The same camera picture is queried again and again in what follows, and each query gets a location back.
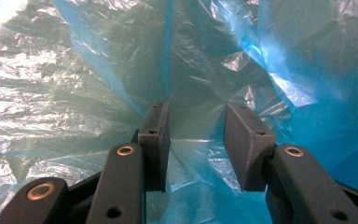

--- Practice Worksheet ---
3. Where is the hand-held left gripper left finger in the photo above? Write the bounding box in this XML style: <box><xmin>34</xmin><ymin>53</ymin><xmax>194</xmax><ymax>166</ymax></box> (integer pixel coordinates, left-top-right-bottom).
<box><xmin>137</xmin><ymin>100</ymin><xmax>172</xmax><ymax>192</ymax></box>

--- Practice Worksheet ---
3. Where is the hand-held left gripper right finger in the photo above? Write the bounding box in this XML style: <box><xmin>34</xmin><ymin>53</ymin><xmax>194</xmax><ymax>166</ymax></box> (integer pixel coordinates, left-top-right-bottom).
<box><xmin>222</xmin><ymin>101</ymin><xmax>277</xmax><ymax>192</ymax></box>

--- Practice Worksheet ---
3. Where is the blue plastic bag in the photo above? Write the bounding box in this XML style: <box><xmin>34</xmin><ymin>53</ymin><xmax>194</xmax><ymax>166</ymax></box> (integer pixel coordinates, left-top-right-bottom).
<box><xmin>0</xmin><ymin>0</ymin><xmax>358</xmax><ymax>224</ymax></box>

